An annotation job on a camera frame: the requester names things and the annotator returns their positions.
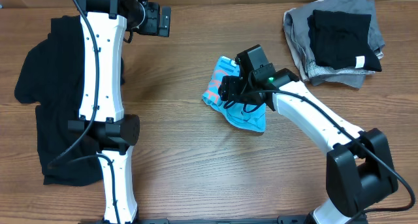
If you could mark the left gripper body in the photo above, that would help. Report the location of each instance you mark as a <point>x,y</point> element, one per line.
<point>149,26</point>

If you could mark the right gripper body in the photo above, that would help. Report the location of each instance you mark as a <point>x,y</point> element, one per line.
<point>236,91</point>

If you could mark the light blue printed t-shirt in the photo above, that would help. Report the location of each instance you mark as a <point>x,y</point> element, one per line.
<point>235,115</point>

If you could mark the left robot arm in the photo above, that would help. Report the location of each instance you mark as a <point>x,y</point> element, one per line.
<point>106,25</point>

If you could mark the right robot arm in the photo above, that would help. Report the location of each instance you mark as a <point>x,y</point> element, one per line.
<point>360,170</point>

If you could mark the folded beige garment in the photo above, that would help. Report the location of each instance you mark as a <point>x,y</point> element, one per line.
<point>295,54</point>

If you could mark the folded grey garment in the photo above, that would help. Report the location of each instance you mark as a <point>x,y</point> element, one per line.
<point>300,31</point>

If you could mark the folded black garment with tag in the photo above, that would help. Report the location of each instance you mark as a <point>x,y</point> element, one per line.
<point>340,40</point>

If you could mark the black garment on left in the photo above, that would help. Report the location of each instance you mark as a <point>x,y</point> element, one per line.
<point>52,76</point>

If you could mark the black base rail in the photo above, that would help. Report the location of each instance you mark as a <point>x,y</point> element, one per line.
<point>298,219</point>

